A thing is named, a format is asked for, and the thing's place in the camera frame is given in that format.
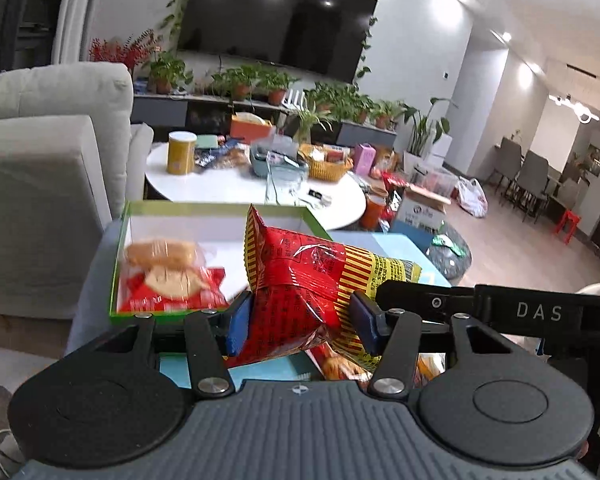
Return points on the white plastic bag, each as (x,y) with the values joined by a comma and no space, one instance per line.
(472,197)

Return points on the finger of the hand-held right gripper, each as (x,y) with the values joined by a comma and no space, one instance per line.
(430,297)

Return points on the light grey sofa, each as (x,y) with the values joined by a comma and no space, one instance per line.
(40,185)

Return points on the clear storage bin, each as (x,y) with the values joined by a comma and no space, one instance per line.
(437,180)

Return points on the potted green plant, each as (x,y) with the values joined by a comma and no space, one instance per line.
(167,70)
(360,105)
(277,82)
(325,95)
(387,112)
(237,80)

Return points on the dark marble round table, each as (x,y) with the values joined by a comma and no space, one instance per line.
(450,267)

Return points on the red flower arrangement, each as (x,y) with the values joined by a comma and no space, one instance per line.
(120,52)

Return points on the white round coffee table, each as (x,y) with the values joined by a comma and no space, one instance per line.
(220,187)

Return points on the green cardboard box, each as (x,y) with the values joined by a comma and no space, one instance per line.
(180,227)

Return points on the printed blue grey mat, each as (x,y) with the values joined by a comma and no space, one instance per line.
(275,372)

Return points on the yellow canister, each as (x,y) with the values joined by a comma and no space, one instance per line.
(181,155)

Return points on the green packet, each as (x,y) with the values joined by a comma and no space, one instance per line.
(450,244)

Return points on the clear bun packet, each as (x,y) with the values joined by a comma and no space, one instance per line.
(160,254)

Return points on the blue snack bag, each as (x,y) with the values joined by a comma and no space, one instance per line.
(210,159)

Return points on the red yellow snack bag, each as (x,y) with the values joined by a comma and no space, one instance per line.
(290,280)

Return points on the grey television cabinet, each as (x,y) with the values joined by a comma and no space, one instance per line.
(160,110)

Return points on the orange printed snack packet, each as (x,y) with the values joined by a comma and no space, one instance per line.
(337,371)

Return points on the dark window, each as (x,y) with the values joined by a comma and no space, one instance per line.
(15,10)

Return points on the ceiling lamp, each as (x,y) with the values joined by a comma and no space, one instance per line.
(577,107)

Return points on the black wall television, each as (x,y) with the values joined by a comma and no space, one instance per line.
(280,20)

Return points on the round pastry packet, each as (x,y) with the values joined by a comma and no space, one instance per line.
(175,282)

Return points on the yellow woven basket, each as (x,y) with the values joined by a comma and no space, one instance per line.
(327,170)

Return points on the blue grey plastic container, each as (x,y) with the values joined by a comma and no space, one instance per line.
(265,165)

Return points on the grey dining chair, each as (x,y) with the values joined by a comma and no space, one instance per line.
(532,175)
(507,160)

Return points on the pink box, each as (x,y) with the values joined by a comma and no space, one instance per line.
(365,160)

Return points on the red snack packet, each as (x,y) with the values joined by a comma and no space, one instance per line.
(145,305)

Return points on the tall leafy plant white pot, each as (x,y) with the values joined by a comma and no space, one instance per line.
(422,130)

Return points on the glass mug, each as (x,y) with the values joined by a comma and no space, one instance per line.
(282,187)

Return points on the small black device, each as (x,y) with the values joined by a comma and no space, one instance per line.
(316,194)

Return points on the red stool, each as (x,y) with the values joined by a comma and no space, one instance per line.
(567,220)

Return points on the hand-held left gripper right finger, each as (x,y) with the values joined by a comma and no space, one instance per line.
(366,322)

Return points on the orange cup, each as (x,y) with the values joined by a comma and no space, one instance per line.
(372,212)

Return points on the orange tissue box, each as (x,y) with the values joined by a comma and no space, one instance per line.
(250,130)

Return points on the white curtain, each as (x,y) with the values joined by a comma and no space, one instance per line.
(80,10)

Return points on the mint green lid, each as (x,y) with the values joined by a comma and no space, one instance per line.
(208,141)

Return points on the framed wall picture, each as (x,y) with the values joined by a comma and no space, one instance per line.
(594,159)

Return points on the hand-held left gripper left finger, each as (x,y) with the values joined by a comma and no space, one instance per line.
(237,325)

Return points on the spider plant glass vase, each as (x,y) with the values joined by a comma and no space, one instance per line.
(307,120)

